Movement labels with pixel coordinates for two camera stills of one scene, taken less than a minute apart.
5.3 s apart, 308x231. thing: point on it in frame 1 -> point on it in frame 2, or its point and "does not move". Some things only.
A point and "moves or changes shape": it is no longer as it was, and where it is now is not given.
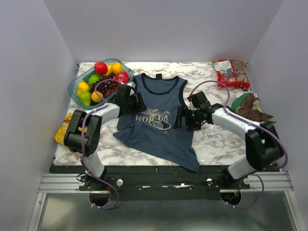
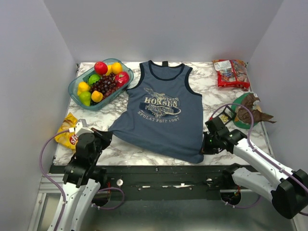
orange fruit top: [116, 68] does not move
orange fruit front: [95, 97] does not move
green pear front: [85, 97] does not move
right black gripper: [182, 111] -> [206, 149]
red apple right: [123, 77] does not move
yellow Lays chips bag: [60, 134] does not move
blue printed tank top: [152, 132] moves or changes shape
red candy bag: [232, 72] does not move
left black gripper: [140, 105] -> [106, 136]
